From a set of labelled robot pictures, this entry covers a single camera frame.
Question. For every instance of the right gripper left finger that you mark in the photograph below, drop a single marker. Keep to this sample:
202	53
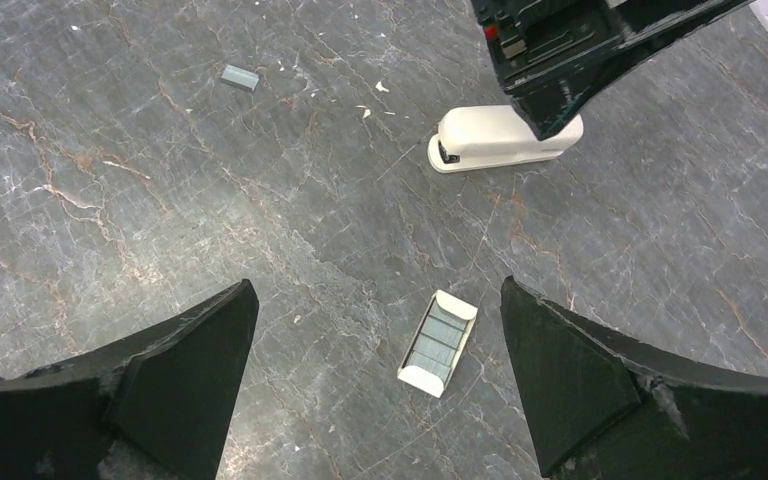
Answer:
167	393

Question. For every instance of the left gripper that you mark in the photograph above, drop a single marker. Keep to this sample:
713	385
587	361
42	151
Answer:
553	57

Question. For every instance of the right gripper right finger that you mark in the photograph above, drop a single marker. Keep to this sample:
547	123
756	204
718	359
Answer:
602	405

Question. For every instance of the white stapler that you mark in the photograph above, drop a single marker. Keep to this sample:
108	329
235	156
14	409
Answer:
490	136

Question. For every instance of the white staple box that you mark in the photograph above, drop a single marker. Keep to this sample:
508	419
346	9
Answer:
438	344

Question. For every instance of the staple strip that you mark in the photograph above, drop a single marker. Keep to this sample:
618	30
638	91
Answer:
240	78

